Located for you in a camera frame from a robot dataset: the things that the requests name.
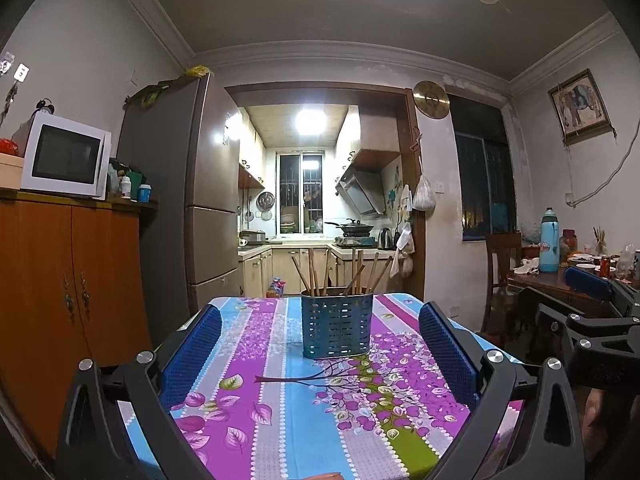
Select grey refrigerator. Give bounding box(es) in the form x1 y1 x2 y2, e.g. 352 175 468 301
117 75 242 322

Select kitchen ceiling light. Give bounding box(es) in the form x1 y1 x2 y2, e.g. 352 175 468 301
294 108 327 135

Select dark wooden side table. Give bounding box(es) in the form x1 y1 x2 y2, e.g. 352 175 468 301
507 259 640 311

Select wall cabinet above hood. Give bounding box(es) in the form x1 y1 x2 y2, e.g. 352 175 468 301
335 104 402 170

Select dark wooden chair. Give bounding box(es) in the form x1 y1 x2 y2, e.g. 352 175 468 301
482 232 524 349

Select orange wooden cabinet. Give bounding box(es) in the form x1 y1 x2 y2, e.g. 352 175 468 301
0 187 154 457

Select wall cabinet with handles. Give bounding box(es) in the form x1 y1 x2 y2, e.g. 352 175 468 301
238 109 266 190

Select green packet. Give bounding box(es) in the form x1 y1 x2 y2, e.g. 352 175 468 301
127 169 147 200

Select set of wooden chopsticks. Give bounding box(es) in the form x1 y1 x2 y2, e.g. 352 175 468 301
291 247 395 297

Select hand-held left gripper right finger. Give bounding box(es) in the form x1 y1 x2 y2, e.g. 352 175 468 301
417 302 586 480

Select cream box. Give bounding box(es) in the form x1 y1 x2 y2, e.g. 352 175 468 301
0 152 25 191

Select framed elephant picture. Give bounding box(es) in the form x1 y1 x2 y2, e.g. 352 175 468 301
547 68 614 144

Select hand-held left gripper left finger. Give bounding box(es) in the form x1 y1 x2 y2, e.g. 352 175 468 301
55 303 224 480

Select dark barred window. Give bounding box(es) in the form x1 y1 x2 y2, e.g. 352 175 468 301
452 94 519 242

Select person's right hand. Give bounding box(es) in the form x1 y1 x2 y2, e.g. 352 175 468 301
582 388 609 437

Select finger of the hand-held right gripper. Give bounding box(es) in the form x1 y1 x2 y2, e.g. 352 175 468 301
535 302 640 349
563 265 640 319

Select white wall cable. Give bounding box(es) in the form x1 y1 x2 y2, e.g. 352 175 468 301
564 134 640 207

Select hanging wall ornament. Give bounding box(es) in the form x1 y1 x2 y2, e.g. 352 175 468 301
0 52 21 127

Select kitchen window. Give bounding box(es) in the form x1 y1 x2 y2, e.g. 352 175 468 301
276 151 325 235

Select white hanging plastic bag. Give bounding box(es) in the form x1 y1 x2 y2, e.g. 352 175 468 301
412 174 437 211

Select floral striped tablecloth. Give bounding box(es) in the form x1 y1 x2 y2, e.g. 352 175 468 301
117 292 532 480

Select blue perforated utensil holder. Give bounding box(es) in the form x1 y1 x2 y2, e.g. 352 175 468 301
300 287 375 360

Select red jar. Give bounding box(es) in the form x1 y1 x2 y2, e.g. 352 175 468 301
559 229 579 260

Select blue thermos bottle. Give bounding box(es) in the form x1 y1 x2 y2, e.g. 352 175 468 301
538 207 560 274

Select steel range hood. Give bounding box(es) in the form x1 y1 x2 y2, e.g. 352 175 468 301
334 168 387 217

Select black wok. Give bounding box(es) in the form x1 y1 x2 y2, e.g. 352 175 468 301
324 218 375 235

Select white microwave oven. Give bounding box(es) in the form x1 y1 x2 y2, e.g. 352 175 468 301
19 111 112 200

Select beige kitchen base cabinets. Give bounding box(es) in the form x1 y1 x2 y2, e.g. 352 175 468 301
238 243 397 299

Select green cloth on refrigerator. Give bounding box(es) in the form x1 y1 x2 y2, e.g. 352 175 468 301
124 79 172 107

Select hanging kitchen cloths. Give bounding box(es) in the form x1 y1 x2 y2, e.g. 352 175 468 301
389 222 416 279

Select gold wall clock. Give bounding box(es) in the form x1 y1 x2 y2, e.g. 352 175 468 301
412 80 450 120

